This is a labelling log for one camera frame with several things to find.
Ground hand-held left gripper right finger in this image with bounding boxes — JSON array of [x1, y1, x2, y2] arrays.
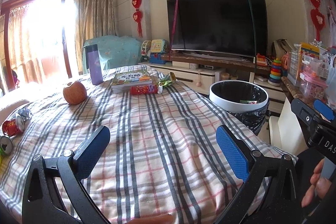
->
[[216, 124, 305, 224]]

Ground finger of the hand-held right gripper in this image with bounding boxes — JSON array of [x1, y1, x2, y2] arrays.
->
[[290, 98, 324, 132], [314, 99, 336, 122]]

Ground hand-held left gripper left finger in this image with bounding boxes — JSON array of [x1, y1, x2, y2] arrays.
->
[[22, 125, 111, 224]]

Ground white-rimmed bin with black liner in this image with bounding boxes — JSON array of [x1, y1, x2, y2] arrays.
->
[[209, 80, 269, 135]]

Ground person's right hand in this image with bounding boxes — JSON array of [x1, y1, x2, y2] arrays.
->
[[302, 160, 336, 209]]

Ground person's left hand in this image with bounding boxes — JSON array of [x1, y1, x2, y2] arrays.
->
[[126, 214, 174, 224]]

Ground pink plastic box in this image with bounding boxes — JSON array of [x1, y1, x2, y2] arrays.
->
[[299, 72, 328, 100]]

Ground marble-topped side cabinet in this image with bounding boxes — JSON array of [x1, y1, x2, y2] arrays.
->
[[268, 76, 336, 151]]

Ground clear plastic drawer organizer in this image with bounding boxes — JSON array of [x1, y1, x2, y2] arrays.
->
[[287, 43, 305, 86]]

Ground orange plastic toy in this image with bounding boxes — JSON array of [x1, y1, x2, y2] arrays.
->
[[282, 53, 292, 75]]

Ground apple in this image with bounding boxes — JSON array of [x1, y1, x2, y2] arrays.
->
[[63, 81, 88, 105]]

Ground beige paper bag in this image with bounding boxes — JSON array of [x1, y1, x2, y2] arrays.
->
[[272, 39, 292, 62]]

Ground red toy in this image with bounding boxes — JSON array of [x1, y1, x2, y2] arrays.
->
[[256, 53, 267, 67]]

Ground silver foil wrapper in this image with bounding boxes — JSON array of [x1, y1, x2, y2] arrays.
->
[[17, 106, 34, 122]]

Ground red packet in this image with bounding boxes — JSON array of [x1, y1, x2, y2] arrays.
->
[[130, 84, 158, 95]]

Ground children's picture book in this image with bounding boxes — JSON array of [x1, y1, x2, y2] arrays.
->
[[111, 72, 153, 94]]

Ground red crushed can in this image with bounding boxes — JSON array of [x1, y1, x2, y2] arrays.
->
[[2, 114, 27, 136]]

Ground purple water bottle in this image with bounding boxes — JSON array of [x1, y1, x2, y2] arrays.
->
[[83, 44, 104, 85]]

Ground green crushed can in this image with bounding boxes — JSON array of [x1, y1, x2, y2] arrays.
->
[[0, 135, 13, 156]]

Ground white television cabinet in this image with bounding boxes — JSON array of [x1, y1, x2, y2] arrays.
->
[[139, 53, 289, 114]]

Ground white sofa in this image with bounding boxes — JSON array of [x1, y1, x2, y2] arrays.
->
[[0, 82, 40, 111]]

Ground green wrapper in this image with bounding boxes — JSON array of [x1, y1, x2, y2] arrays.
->
[[157, 72, 176, 88]]

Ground teal covered furniture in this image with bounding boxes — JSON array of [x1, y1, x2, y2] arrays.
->
[[83, 35, 143, 73]]

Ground blue toy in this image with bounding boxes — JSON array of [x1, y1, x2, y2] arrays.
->
[[150, 53, 167, 64]]

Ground toy ferris wheel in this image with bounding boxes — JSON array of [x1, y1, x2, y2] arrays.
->
[[142, 40, 153, 55]]

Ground yellow toy telephone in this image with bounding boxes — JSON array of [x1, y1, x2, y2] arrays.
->
[[151, 39, 168, 54]]

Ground black television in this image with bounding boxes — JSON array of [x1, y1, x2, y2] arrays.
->
[[167, 0, 268, 58]]

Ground sheer beige curtain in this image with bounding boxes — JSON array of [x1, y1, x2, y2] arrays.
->
[[9, 2, 34, 83]]

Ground pink stick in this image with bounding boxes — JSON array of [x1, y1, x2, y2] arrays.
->
[[169, 0, 179, 62]]

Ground beige patterned curtain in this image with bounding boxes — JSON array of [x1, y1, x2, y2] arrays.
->
[[74, 0, 116, 73]]

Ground rainbow stacking ring toy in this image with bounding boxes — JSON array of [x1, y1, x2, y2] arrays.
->
[[267, 57, 284, 86]]

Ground red-brown sliding door frame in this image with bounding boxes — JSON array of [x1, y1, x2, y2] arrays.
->
[[0, 0, 75, 83]]

